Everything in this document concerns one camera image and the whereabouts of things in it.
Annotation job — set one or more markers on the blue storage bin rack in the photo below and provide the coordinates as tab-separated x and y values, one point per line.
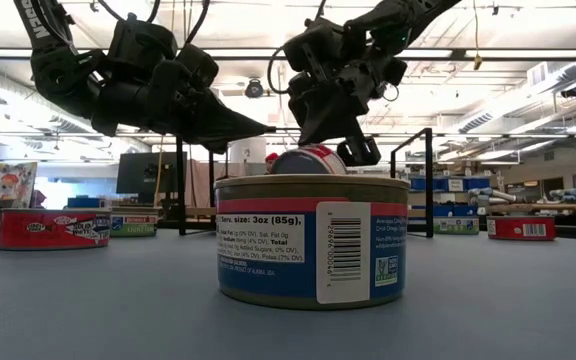
468	184

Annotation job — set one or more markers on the green tuna can silver lid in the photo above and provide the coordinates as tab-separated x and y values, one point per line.
458	226
135	227

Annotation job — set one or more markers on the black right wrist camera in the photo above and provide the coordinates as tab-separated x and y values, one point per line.
300	50

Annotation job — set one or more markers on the black overhead camera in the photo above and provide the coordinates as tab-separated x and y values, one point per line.
254	89

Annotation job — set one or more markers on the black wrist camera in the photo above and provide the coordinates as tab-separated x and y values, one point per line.
300	50
198	65

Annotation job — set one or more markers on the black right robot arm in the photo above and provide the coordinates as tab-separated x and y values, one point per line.
408	15

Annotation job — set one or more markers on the blue table mat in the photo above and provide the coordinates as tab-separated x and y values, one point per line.
118	310

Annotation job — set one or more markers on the floral printed panel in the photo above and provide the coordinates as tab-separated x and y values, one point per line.
3	182

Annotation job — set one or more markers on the black computer monitor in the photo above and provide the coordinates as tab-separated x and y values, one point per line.
138	172

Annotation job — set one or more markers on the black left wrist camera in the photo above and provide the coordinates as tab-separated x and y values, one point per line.
198	65

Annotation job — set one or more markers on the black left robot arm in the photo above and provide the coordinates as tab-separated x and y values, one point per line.
63	75

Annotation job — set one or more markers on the blue salmon can gold lid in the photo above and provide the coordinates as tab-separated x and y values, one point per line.
268	270

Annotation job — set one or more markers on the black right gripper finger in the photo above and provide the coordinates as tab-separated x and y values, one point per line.
325	125

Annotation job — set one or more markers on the wooden workbench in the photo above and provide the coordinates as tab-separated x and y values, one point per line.
543	207

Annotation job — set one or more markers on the wooden shelf with black frame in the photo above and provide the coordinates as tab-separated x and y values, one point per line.
428	200

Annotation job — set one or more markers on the red tuna can silver lid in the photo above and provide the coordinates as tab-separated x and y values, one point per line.
43	235
313	162
510	230

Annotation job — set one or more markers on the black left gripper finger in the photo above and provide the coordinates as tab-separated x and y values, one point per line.
233	127

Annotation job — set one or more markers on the person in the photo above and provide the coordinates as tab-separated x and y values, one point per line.
271	162

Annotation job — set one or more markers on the white round column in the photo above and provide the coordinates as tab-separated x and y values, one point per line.
248	155

